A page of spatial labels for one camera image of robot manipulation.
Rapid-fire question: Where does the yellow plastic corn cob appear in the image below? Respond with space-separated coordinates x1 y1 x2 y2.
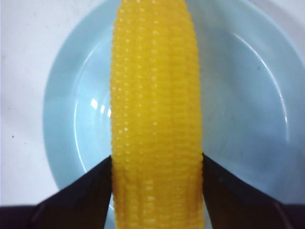
110 0 204 229

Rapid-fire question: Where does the light blue round plate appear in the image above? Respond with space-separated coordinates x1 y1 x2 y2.
42 0 305 229

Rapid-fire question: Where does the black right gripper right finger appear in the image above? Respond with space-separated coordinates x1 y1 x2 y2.
203 156 288 229

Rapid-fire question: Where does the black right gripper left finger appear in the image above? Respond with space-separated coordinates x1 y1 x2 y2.
30 156 112 229

